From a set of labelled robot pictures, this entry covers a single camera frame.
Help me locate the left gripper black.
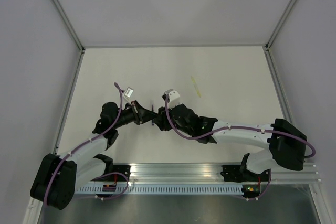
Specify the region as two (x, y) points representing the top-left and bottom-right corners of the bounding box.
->
(113, 101), (157, 129)

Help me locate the yellow pen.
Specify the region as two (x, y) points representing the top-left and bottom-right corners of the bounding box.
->
(191, 76), (201, 98)

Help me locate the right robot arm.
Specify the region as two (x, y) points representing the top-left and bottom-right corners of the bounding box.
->
(153, 104), (307, 181)

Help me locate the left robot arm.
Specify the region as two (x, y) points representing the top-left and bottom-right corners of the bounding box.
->
(30, 101), (158, 210)

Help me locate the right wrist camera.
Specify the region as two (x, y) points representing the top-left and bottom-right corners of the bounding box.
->
(162, 89), (181, 109)

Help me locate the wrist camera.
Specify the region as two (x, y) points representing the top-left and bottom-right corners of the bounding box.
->
(122, 87), (134, 104)
(162, 89), (181, 109)

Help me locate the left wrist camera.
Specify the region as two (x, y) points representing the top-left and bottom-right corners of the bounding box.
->
(122, 87), (134, 104)

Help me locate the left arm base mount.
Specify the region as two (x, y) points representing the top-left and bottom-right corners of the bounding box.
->
(112, 165), (131, 184)

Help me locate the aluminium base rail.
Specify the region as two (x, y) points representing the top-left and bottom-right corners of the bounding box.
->
(125, 163), (322, 185)

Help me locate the slotted cable duct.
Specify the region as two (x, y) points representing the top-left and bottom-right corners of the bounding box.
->
(76, 183), (243, 195)

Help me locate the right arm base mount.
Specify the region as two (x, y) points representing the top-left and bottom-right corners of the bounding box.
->
(221, 165), (270, 183)

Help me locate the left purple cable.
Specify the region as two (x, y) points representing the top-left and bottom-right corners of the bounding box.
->
(44, 82), (125, 206)

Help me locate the purple cable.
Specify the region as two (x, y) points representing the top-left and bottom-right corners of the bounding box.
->
(164, 94), (317, 159)
(44, 82), (125, 206)

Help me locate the left frame post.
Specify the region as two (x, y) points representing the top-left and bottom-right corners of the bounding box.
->
(50, 0), (85, 53)

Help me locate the frame post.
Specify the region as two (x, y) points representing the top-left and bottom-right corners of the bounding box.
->
(50, 0), (85, 53)
(265, 0), (298, 51)

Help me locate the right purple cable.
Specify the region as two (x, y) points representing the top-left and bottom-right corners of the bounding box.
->
(164, 94), (317, 159)

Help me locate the right frame post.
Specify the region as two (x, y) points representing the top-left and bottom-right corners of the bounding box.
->
(265, 0), (298, 51)

